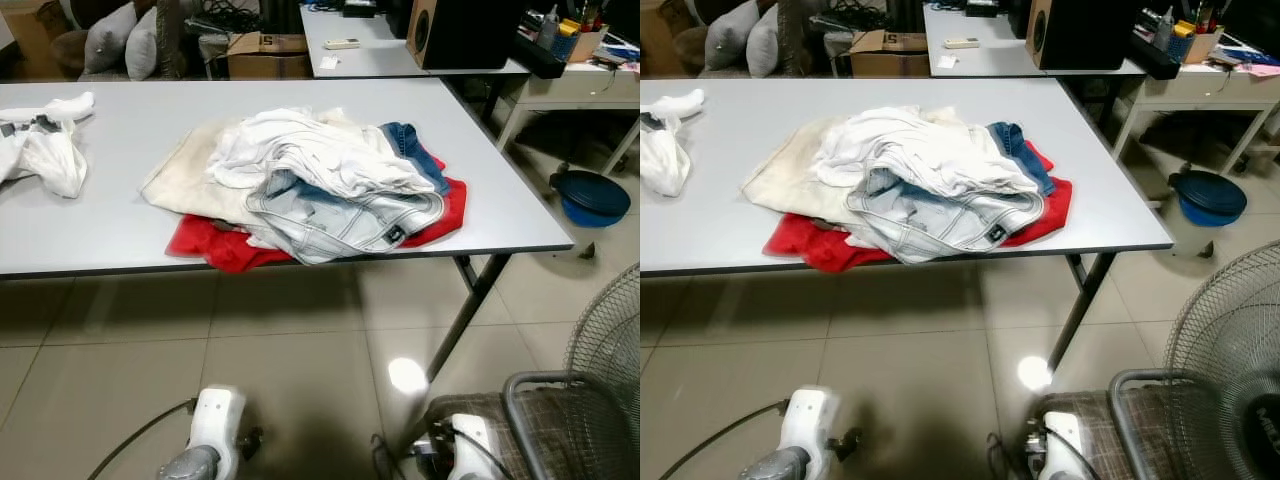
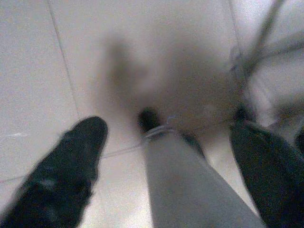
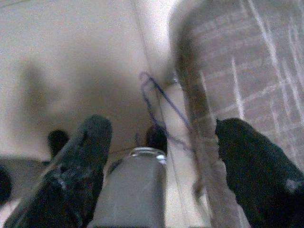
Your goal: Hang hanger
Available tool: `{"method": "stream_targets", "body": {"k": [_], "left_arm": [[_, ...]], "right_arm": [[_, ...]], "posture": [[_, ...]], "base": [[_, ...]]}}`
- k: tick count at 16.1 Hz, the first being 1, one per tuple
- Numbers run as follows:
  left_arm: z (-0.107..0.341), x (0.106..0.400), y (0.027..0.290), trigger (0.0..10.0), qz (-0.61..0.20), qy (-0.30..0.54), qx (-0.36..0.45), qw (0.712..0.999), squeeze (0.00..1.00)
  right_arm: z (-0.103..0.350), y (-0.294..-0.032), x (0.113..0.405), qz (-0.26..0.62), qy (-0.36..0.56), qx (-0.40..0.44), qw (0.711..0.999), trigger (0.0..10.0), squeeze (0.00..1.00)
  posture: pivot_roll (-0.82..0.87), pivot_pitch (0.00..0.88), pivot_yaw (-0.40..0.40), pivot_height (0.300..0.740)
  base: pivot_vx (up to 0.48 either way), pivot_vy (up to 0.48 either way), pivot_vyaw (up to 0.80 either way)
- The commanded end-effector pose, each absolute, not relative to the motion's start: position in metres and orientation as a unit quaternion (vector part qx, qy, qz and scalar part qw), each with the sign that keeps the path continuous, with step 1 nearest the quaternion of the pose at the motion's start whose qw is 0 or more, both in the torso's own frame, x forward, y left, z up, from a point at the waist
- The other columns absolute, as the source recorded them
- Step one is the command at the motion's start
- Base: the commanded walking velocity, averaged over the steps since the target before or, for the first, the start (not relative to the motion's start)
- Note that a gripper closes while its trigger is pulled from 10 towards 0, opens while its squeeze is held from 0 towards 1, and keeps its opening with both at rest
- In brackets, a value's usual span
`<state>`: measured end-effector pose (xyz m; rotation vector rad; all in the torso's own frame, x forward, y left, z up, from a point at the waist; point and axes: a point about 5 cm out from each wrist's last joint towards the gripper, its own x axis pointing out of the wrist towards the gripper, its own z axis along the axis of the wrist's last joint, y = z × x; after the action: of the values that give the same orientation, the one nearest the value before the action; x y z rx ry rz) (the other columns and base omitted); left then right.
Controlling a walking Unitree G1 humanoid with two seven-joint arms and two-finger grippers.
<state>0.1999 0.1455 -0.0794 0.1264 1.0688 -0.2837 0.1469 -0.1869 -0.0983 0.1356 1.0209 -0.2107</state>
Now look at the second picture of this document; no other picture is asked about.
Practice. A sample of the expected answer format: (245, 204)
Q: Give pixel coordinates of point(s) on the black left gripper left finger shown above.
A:
(59, 180)

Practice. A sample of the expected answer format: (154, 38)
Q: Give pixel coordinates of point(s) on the grey metal frame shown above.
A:
(269, 26)

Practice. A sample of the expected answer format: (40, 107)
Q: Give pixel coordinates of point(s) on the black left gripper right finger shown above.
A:
(275, 185)

